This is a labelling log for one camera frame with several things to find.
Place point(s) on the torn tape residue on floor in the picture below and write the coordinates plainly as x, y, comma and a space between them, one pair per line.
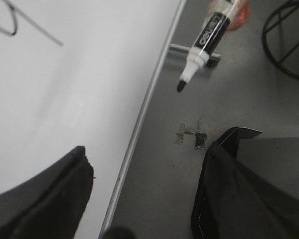
198, 135

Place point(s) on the whiteboard stand metal foot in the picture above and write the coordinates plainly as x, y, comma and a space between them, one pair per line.
197, 55

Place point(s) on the white whiteboard with aluminium frame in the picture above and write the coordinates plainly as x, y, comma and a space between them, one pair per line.
78, 72

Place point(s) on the black whiteboard marker pen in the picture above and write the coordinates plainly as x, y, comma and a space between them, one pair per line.
220, 17

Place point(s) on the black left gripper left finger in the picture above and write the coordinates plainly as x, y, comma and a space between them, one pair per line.
51, 204

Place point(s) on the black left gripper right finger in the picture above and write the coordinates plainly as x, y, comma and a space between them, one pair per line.
248, 188

